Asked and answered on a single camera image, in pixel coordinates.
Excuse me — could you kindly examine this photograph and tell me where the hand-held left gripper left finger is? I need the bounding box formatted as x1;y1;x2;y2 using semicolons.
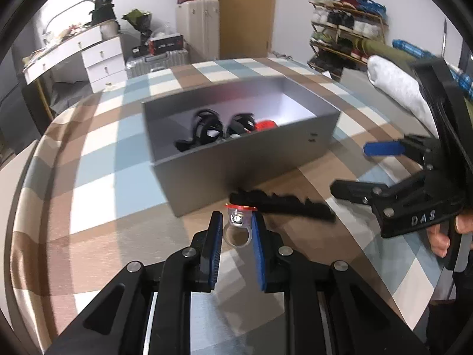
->
44;211;224;355

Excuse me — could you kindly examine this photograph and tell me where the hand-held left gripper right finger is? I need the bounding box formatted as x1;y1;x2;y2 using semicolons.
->
251;212;429;355

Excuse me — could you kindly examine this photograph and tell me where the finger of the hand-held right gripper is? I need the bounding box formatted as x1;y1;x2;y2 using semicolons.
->
330;168;435;206
363;135;439;166

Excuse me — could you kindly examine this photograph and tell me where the clear ring with red top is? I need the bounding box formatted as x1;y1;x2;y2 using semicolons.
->
223;203;257;248

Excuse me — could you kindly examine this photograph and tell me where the grey box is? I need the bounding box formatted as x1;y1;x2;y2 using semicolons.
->
142;77;341;218

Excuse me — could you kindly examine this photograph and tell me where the person's right hand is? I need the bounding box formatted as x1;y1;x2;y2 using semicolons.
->
427;212;473;259

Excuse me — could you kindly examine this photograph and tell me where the white rolled blanket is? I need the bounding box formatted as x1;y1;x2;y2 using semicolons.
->
367;55;438;134

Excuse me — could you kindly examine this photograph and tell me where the olive rolled mat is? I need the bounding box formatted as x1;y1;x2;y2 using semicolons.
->
360;37;440;68

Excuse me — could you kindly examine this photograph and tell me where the blue patterned bag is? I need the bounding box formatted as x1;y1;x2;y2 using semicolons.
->
392;39;433;58

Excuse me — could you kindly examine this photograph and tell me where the wooden shoe rack with shoes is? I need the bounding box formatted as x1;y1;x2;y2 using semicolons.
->
307;0;388;78

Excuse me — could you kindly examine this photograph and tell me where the person's dark clothing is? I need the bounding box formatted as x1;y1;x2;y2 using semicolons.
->
425;270;473;355

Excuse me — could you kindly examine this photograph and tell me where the checked blanket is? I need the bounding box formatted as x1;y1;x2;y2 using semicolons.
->
7;57;455;355

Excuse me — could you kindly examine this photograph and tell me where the wooden door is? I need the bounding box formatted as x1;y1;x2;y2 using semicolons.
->
214;0;278;60

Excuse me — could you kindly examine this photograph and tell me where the silver suitcase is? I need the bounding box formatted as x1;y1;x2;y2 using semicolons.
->
126;49;191;79

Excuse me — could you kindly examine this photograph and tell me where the black box with red print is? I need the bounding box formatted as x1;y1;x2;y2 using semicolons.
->
150;34;184;54

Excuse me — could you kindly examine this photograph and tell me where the white suitcase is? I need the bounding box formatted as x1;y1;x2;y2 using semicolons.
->
175;0;220;63

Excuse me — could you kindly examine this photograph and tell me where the white desk with drawers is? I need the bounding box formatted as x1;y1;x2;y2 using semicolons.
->
23;25;128;93

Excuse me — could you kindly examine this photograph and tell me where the white plastic bag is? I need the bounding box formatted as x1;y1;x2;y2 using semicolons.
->
151;22;174;39

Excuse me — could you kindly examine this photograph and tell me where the dark wrapped flower bouquet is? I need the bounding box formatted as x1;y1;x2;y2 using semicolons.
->
122;8;153;32

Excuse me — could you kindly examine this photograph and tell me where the white ribbed container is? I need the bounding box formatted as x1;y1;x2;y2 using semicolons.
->
101;20;121;39

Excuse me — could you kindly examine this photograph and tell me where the desk clutter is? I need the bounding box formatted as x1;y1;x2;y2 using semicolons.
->
24;22;93;67

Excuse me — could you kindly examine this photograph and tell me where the black round box stack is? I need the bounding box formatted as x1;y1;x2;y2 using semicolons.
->
90;0;119;23

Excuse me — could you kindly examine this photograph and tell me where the arched desk mirror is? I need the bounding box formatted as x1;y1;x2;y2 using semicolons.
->
44;0;97;34

